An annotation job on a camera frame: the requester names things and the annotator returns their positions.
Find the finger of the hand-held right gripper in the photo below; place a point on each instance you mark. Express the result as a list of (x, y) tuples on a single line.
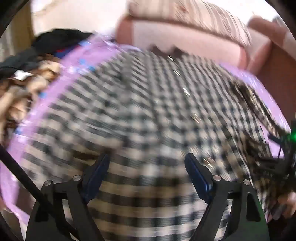
[(252, 97), (268, 165)]

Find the brown and beige crumpled clothes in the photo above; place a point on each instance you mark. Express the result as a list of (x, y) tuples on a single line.
[(27, 92)]

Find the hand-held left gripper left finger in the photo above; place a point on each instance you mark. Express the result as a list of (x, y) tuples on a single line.
[(97, 176)]

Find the person's right hand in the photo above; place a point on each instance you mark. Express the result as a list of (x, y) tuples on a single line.
[(285, 204)]

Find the purple floral bedsheet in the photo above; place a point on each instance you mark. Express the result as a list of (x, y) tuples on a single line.
[(74, 60)]

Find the dark crumpled clothes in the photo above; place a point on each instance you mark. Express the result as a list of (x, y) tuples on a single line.
[(53, 41)]

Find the black and cream checkered garment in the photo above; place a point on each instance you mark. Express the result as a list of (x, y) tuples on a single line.
[(148, 111)]

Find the pink upholstered headboard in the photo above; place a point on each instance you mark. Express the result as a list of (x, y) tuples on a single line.
[(175, 39)]

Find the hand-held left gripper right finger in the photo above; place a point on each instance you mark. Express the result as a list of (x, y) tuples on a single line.
[(197, 177)]

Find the striped cream pillow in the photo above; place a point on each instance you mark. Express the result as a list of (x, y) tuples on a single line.
[(196, 14)]

